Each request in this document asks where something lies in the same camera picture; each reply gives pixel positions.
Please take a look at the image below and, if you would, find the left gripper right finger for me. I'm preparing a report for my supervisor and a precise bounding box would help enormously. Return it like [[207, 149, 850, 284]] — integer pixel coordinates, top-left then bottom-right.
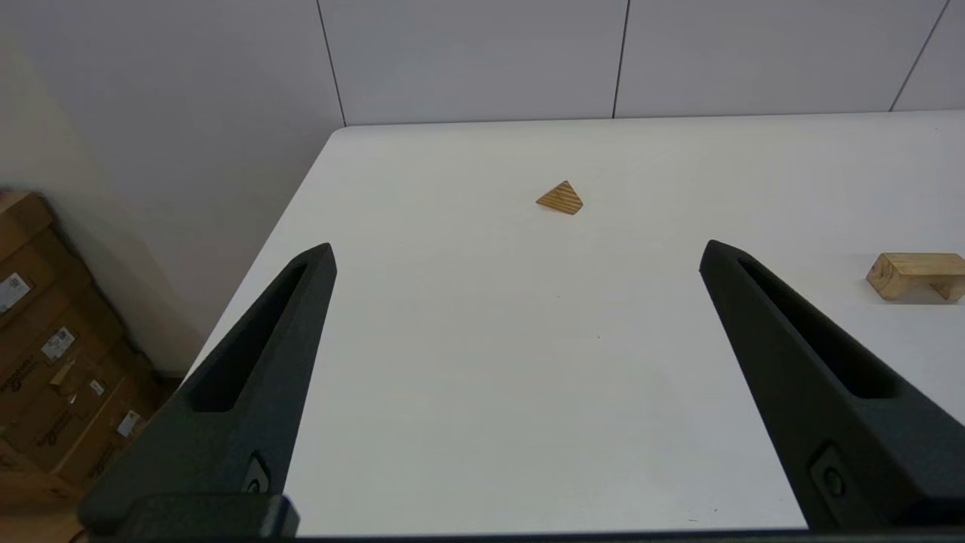
[[699, 240, 965, 530]]

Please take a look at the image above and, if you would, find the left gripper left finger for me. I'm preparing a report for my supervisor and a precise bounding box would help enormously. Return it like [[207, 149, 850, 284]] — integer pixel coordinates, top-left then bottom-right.
[[75, 241, 338, 538]]

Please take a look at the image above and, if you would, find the arched wooden building block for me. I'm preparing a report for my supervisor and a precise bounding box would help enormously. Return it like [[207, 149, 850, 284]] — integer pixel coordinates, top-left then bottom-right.
[[865, 253, 965, 304]]

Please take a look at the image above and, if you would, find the triangular wooden building block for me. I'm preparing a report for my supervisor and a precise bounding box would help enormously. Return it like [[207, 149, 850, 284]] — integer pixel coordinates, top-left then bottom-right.
[[535, 180, 584, 216]]

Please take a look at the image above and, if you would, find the cardboard box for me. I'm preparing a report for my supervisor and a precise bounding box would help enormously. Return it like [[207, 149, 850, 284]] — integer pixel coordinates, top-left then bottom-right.
[[0, 309, 178, 499], [0, 189, 125, 378], [0, 437, 87, 543]]

